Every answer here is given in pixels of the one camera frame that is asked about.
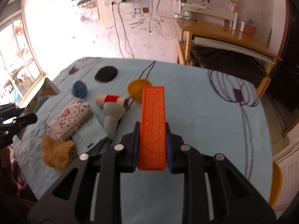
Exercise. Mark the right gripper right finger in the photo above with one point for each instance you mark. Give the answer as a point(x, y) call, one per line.
point(214, 190)

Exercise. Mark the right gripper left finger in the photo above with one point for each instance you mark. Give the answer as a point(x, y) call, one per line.
point(89, 191)

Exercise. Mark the green white snack box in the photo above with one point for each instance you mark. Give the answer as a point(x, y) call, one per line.
point(47, 90)

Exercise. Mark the orange rectangular box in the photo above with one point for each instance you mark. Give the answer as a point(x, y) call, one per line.
point(152, 143)

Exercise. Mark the balcony window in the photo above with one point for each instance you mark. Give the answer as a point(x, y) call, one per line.
point(20, 71)

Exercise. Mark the tan loofah sponge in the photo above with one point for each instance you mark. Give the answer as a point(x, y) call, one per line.
point(58, 155)

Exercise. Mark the white patterned tissue pack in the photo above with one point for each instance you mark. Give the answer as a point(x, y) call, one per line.
point(69, 120)

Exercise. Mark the white printed paper sheet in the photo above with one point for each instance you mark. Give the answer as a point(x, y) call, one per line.
point(88, 135)

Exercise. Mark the blue yarn ball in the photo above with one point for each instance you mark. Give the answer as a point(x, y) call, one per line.
point(79, 90)

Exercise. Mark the white louvered door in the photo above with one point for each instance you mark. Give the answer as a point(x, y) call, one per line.
point(287, 160)

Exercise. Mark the light blue patterned tablecloth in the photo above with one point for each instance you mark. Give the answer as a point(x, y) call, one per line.
point(212, 112)

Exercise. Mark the black round pad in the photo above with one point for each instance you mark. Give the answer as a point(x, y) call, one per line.
point(106, 74)

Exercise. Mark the orange plastic cup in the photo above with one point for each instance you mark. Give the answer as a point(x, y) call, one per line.
point(135, 89)

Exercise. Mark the wooden desk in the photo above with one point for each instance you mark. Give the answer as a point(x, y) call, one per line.
point(221, 37)

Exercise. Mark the wall power socket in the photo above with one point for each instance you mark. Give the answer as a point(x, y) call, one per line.
point(111, 2)

